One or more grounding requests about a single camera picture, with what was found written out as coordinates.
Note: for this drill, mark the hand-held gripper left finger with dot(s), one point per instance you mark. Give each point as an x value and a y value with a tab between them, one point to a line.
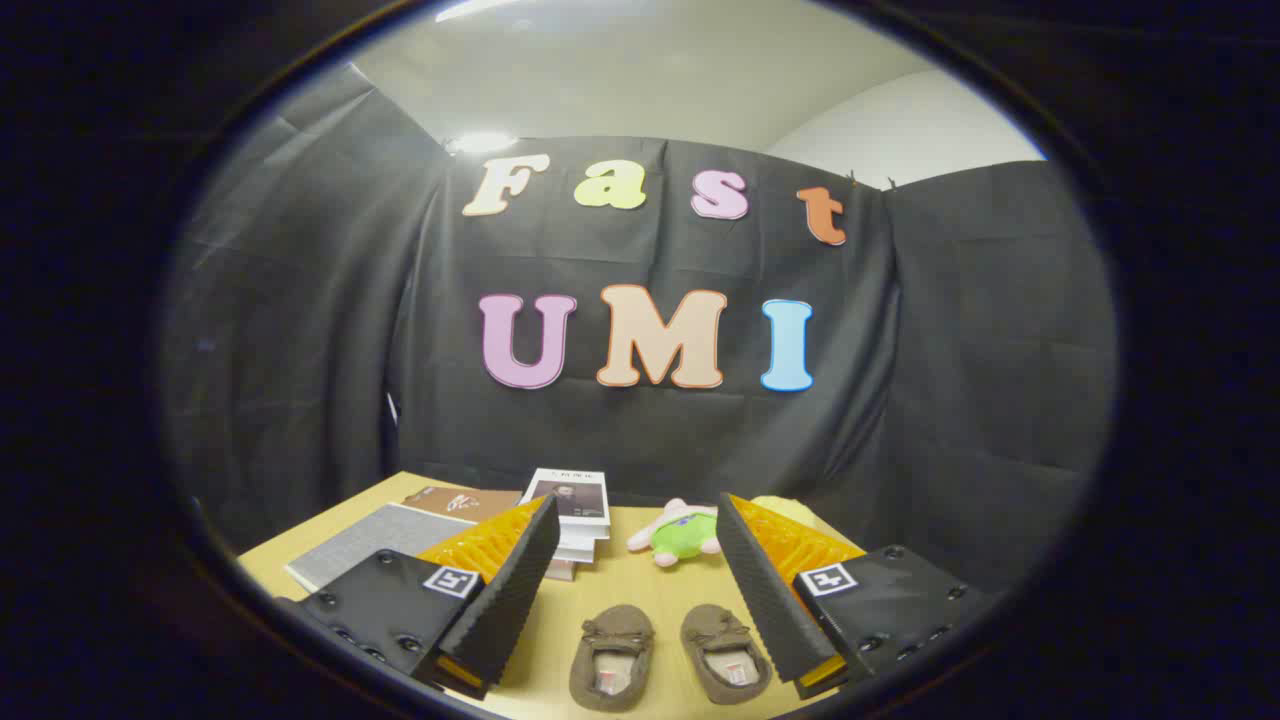
515	590

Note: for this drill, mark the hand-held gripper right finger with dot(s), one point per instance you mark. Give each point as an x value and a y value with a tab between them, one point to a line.
765	590

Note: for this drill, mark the brown suede shoe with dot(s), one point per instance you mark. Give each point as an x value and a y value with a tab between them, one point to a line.
715	635
612	640

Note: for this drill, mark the grey fabric storage box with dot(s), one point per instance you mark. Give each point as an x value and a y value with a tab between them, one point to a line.
380	535

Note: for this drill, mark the plain white book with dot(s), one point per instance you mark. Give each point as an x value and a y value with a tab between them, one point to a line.
582	545

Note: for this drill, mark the yellow plush toy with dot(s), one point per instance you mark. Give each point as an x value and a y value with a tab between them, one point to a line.
790	508

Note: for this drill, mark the brown cover book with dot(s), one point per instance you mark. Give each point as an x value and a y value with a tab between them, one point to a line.
470	503

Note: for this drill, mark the pink and green plush toy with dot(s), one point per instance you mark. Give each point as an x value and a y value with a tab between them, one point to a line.
680	540

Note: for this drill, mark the white portrait cover book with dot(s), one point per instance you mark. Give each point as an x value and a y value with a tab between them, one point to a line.
570	495

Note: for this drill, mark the black backdrop cloth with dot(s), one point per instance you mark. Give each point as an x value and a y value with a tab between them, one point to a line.
900	400

